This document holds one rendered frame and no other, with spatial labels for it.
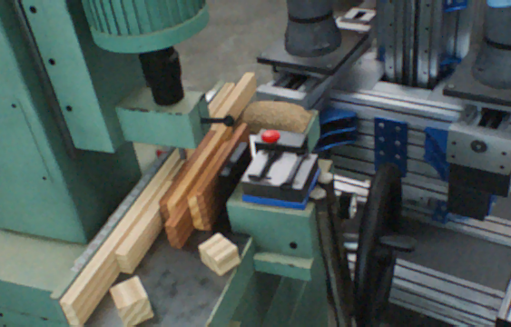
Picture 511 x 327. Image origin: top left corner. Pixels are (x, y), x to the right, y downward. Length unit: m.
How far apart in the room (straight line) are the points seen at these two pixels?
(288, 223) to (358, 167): 0.83
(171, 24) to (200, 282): 0.37
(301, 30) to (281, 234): 0.77
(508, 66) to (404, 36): 0.31
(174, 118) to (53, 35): 0.22
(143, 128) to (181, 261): 0.23
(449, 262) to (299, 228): 1.01
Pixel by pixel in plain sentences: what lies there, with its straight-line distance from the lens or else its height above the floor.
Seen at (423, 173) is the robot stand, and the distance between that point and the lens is 1.68.
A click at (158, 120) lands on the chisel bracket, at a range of 1.02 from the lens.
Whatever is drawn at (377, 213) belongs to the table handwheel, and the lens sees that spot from 0.95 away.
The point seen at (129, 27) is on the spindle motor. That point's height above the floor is 1.24.
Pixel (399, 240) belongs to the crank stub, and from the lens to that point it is 0.95.
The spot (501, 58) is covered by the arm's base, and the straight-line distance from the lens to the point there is 1.47.
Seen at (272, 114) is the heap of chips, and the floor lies 0.93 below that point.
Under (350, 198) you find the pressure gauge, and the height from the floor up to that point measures 0.69.
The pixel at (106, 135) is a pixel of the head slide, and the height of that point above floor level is 1.04.
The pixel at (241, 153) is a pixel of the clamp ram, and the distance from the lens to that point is 1.00.
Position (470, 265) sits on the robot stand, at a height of 0.21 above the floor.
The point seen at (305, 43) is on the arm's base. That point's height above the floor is 0.86.
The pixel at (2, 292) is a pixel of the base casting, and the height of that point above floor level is 0.76.
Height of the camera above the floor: 1.57
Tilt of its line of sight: 37 degrees down
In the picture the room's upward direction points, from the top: 9 degrees counter-clockwise
